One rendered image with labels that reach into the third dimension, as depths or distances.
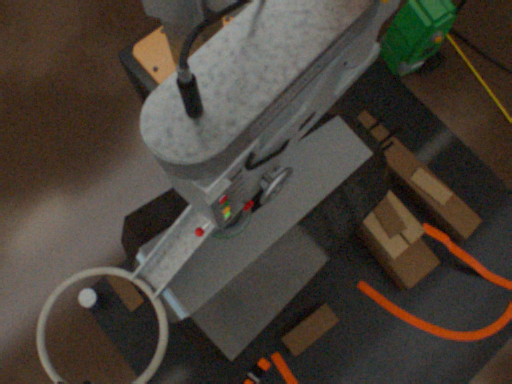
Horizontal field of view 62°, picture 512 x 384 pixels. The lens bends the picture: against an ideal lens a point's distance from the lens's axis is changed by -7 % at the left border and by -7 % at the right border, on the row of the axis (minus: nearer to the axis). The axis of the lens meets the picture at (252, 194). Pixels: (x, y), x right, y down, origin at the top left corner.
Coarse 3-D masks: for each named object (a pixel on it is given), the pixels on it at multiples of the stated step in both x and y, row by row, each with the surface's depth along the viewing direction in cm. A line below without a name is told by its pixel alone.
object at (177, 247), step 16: (192, 208) 164; (176, 224) 163; (192, 224) 166; (160, 240) 163; (176, 240) 167; (192, 240) 165; (160, 256) 167; (176, 256) 166; (192, 256) 164; (144, 272) 168; (160, 272) 167; (176, 272) 162; (160, 288) 162
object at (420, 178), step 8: (416, 176) 257; (424, 176) 257; (416, 184) 256; (424, 184) 256; (432, 184) 256; (440, 184) 255; (432, 192) 254; (440, 192) 254; (448, 192) 254; (440, 200) 253
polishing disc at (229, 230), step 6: (240, 210) 180; (234, 216) 179; (240, 216) 179; (246, 216) 179; (228, 222) 178; (234, 222) 178; (240, 222) 178; (246, 222) 178; (228, 228) 178; (234, 228) 178; (240, 228) 178; (216, 234) 177; (222, 234) 177; (228, 234) 177; (234, 234) 178
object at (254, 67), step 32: (256, 0) 108; (288, 0) 108; (320, 0) 108; (352, 0) 108; (224, 32) 105; (256, 32) 105; (288, 32) 105; (320, 32) 105; (352, 32) 112; (192, 64) 103; (224, 64) 102; (256, 64) 102; (288, 64) 102; (320, 64) 109; (160, 96) 100; (224, 96) 100; (256, 96) 100; (288, 96) 107; (160, 128) 98; (192, 128) 98; (224, 128) 98; (256, 128) 104; (160, 160) 99; (192, 160) 96; (224, 160) 103
